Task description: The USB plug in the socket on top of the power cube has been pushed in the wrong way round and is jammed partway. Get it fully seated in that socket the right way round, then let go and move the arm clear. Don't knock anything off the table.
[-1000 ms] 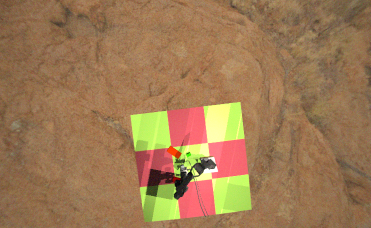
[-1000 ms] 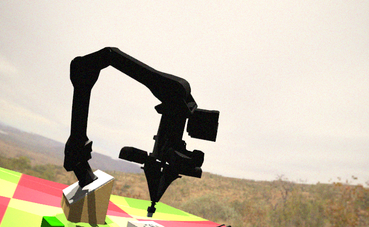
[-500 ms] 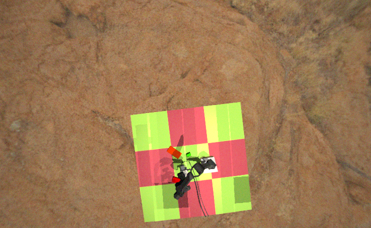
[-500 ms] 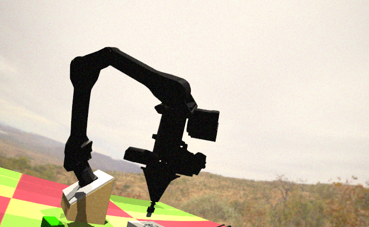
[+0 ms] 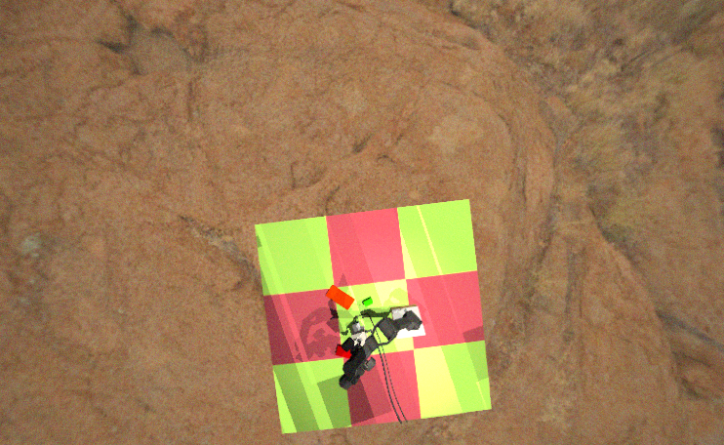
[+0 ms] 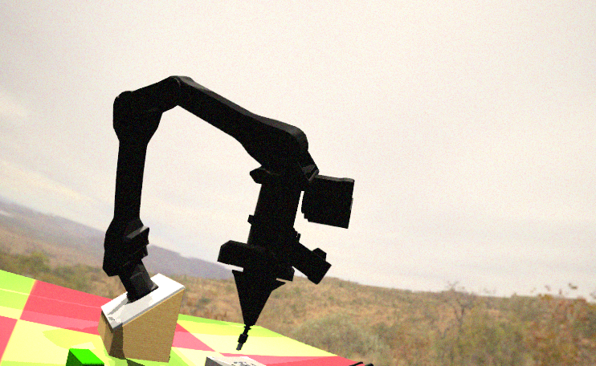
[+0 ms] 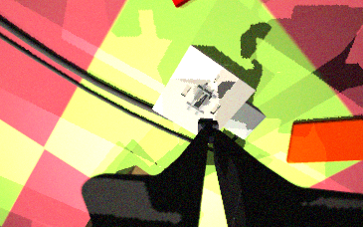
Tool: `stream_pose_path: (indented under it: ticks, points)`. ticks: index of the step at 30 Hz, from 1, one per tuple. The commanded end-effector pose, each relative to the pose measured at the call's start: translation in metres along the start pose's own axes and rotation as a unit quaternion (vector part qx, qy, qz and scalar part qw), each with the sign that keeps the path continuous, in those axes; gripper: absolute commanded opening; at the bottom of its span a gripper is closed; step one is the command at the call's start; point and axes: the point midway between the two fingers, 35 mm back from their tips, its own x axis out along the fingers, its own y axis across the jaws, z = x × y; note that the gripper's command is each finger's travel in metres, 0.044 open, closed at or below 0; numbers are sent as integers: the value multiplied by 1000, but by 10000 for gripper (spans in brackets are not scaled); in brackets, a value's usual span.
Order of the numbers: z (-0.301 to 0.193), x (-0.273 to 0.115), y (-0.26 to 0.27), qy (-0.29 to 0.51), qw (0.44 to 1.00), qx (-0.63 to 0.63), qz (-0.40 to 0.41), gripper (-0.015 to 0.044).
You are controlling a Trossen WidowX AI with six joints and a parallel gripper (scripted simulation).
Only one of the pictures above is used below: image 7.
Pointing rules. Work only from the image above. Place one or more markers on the red rectangular block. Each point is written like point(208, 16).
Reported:
point(179, 3)

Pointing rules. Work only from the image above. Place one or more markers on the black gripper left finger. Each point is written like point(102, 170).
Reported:
point(172, 197)

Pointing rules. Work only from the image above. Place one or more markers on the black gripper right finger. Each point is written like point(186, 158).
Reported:
point(255, 196)

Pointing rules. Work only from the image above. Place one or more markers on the white cube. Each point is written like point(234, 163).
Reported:
point(196, 68)

